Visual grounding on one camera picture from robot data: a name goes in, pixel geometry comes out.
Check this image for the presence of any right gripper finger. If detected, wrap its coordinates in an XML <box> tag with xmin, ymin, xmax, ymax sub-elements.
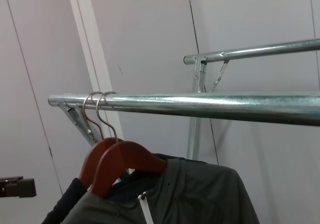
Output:
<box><xmin>0</xmin><ymin>175</ymin><xmax>38</xmax><ymax>199</ymax></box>

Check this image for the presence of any dark navy hanging garment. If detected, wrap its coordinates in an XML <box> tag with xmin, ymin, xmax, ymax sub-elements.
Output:
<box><xmin>41</xmin><ymin>177</ymin><xmax>89</xmax><ymax>224</ymax></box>

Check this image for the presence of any wooden hanger with navy garment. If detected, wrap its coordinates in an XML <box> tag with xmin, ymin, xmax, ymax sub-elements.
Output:
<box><xmin>78</xmin><ymin>91</ymin><xmax>126</xmax><ymax>190</ymax></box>

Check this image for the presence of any wooden hanger with grey jacket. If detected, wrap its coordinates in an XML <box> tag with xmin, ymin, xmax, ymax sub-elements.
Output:
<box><xmin>89</xmin><ymin>91</ymin><xmax>168</xmax><ymax>199</ymax></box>

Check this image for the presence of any grey zip jacket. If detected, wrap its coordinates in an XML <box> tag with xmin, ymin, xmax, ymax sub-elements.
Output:
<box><xmin>63</xmin><ymin>156</ymin><xmax>261</xmax><ymax>224</ymax></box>

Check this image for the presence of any steel rack diagonal bracket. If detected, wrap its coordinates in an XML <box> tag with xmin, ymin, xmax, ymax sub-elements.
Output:
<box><xmin>62</xmin><ymin>100</ymin><xmax>102</xmax><ymax>144</ymax></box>

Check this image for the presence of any white wall trim strip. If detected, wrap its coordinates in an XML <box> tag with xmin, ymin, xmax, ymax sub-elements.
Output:
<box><xmin>65</xmin><ymin>0</ymin><xmax>135</xmax><ymax>176</ymax></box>

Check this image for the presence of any steel clothes rack rail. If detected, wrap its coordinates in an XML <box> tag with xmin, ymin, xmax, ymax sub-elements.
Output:
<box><xmin>47</xmin><ymin>91</ymin><xmax>320</xmax><ymax>129</ymax></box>

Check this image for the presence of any steel rack upright post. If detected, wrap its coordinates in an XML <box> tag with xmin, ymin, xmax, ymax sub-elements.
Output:
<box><xmin>187</xmin><ymin>58</ymin><xmax>230</xmax><ymax>160</ymax></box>

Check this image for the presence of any thin steel rack rail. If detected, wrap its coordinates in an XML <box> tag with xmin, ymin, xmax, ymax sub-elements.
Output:
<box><xmin>183</xmin><ymin>37</ymin><xmax>320</xmax><ymax>66</ymax></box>

